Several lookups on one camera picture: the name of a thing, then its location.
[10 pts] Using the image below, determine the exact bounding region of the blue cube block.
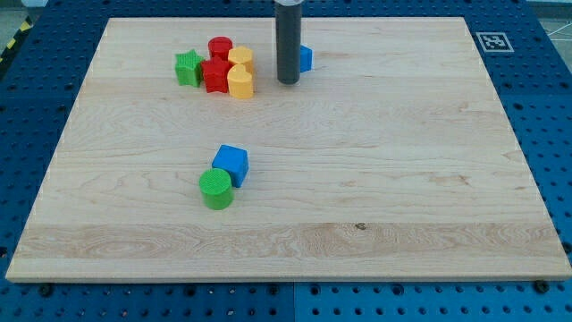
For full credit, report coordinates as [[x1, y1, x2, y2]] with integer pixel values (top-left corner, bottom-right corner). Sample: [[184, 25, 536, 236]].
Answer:
[[212, 145, 249, 188]]

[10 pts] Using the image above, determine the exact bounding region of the red star block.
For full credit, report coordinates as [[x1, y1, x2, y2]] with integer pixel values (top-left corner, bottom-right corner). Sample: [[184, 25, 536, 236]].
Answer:
[[200, 56, 231, 93]]

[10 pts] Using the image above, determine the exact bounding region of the yellow black hazard tape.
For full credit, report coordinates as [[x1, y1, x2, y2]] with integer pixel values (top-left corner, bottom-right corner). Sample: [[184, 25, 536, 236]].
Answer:
[[1, 16, 33, 65]]

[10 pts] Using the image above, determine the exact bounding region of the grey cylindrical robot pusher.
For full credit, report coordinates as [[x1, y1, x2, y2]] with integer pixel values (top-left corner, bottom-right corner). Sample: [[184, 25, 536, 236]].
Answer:
[[274, 0, 302, 85]]

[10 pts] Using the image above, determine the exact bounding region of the green cylinder block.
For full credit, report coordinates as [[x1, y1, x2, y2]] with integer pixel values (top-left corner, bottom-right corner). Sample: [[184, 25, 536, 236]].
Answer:
[[198, 168, 234, 210]]

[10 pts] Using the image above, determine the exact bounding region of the white fiducial marker tag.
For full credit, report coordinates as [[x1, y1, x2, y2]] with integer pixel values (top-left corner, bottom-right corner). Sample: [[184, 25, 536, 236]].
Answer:
[[475, 31, 514, 53]]

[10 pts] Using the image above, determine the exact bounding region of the yellow heart block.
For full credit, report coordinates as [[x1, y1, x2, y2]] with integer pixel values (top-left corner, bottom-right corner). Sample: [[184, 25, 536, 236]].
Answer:
[[227, 64, 254, 99]]

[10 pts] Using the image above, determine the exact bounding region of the wooden board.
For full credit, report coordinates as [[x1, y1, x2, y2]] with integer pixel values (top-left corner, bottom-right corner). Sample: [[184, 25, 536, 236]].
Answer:
[[6, 17, 571, 284]]

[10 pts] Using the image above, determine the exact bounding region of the yellow hexagon block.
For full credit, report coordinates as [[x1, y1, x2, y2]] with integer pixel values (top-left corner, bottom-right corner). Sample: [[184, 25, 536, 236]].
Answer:
[[228, 46, 254, 74]]

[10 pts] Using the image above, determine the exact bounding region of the blue block behind pusher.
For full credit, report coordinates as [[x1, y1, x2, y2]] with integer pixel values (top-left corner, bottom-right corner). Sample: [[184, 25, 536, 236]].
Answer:
[[299, 45, 314, 72]]

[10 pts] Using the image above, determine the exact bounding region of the green star block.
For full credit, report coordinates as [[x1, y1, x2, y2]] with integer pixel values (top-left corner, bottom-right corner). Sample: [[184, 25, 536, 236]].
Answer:
[[174, 49, 205, 88]]

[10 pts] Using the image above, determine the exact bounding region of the red cylinder block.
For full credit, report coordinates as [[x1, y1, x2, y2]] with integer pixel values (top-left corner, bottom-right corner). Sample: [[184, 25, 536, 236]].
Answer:
[[207, 36, 233, 61]]

